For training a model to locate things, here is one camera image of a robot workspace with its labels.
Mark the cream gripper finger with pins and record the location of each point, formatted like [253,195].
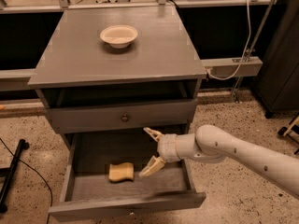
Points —
[155,135]
[154,165]

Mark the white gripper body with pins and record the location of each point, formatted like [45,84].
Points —
[167,147]

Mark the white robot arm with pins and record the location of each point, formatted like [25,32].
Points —
[212,144]

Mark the closed grey upper drawer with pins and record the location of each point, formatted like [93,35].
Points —
[116,117]

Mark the open grey lower drawer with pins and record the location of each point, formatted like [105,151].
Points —
[88,193]

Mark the grey wooden drawer cabinet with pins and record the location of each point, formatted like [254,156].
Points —
[78,69]

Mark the diagonal metal rod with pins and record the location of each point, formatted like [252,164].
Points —
[249,48]

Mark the white paper bowl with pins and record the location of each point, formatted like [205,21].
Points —
[119,36]

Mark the dark grey cabinet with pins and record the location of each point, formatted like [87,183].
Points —
[277,85]

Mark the black stand leg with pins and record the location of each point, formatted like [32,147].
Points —
[9,172]

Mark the grey metal rail beam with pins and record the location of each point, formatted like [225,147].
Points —
[16,80]

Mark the black wheeled cart frame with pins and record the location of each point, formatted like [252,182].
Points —
[293,127]

